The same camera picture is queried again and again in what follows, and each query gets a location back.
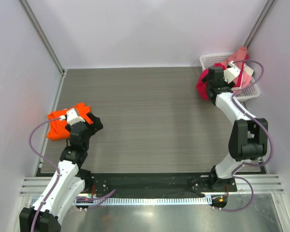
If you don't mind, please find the crimson red t shirt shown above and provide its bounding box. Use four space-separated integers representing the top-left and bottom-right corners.
196 67 216 101

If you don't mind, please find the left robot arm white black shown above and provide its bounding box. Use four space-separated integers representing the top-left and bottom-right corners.
19 108 103 232

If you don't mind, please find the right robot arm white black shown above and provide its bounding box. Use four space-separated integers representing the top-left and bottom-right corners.
206 66 268 191

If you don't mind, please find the folded orange t shirt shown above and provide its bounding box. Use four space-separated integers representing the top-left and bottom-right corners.
46 102 93 141

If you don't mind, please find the white plastic basket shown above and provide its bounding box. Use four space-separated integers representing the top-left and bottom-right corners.
200 52 260 102

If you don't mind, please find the light pink t shirt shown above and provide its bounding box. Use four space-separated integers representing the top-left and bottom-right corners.
232 71 252 91

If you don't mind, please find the salmon pink t shirt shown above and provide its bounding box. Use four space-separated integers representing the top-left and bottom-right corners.
214 46 249 70

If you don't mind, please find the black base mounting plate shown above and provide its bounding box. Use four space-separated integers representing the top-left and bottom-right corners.
77 173 237 194

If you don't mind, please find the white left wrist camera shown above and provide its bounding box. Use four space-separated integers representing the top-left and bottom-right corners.
59 108 85 126

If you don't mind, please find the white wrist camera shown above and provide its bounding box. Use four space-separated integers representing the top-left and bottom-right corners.
59 108 85 126
224 61 241 84

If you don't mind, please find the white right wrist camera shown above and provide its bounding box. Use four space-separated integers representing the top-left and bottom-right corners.
224 61 241 84

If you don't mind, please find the white slotted cable duct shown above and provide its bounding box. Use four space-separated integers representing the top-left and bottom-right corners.
69 195 212 206

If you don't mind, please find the aluminium front rail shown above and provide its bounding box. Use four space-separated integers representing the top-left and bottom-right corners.
20 174 284 196

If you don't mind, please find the right aluminium frame post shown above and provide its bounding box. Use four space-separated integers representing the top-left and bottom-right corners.
243 0 277 48

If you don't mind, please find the aluminium frame post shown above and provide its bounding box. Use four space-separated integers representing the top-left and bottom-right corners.
18 0 66 77
243 0 277 48

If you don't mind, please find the left aluminium frame post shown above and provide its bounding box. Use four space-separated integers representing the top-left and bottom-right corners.
18 0 66 77

